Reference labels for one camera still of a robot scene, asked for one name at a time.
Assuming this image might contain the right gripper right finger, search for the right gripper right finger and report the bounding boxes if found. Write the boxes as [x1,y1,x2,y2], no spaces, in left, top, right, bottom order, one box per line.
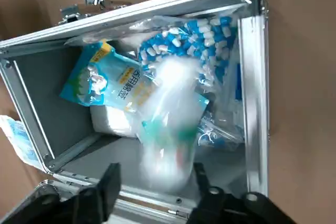
[187,162,297,224]

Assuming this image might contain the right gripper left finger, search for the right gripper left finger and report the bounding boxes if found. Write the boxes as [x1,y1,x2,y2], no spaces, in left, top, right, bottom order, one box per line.
[39,163,122,224]

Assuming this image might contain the white disinfectant bottle green band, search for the white disinfectant bottle green band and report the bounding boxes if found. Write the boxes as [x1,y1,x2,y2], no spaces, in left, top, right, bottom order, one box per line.
[138,56,209,194]

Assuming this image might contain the aluminium first-aid case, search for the aluminium first-aid case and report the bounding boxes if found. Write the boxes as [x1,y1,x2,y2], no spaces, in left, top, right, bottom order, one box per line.
[0,0,270,224]

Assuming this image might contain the white pad pack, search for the white pad pack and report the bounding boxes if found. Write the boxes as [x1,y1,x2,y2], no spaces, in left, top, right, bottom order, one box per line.
[90,104,148,140]

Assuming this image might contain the clear bag blue-white items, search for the clear bag blue-white items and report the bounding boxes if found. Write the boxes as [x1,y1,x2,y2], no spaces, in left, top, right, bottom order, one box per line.
[195,111,246,152]

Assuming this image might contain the wide blue-white flat packet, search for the wide blue-white flat packet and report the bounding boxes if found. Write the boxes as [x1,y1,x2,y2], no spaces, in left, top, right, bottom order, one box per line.
[0,114,46,170]

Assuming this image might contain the blue cotton ball bag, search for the blue cotton ball bag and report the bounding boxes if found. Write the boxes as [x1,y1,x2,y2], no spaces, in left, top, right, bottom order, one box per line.
[59,39,211,116]

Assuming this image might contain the clear packet blue print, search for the clear packet blue print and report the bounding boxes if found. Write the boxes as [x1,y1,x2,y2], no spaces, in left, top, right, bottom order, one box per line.
[223,58,244,104]

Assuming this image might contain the bag of blue-white capsules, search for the bag of blue-white capsules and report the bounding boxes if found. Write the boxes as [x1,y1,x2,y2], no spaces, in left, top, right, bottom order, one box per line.
[138,15,238,96]

